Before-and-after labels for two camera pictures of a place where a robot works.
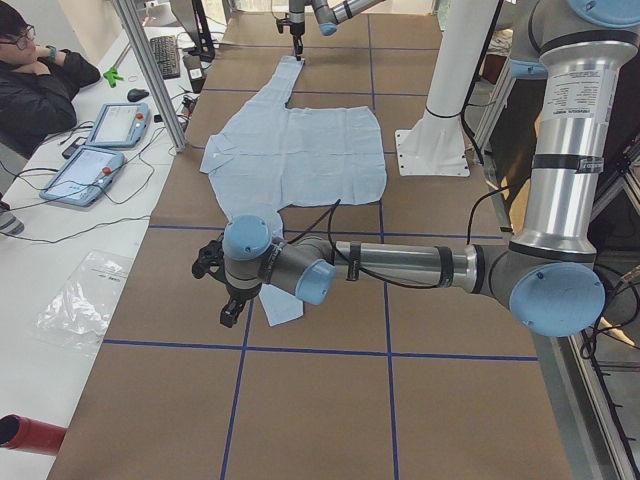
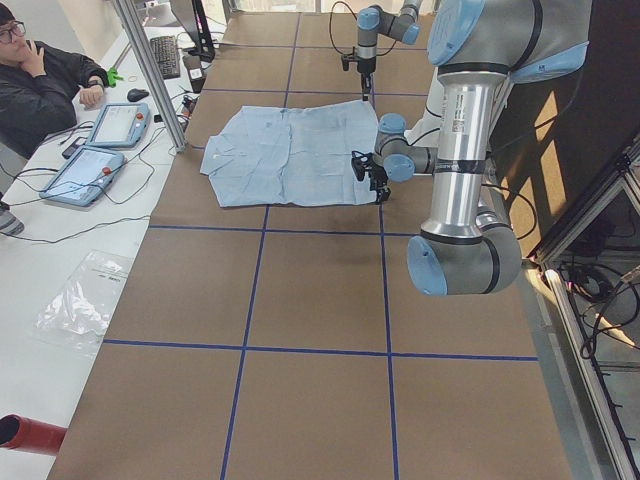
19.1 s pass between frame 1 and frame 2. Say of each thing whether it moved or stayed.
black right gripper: moved
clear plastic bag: stayed
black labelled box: stayed
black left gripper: moved
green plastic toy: stayed
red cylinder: stayed
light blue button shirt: moved
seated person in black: stayed
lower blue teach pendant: stayed
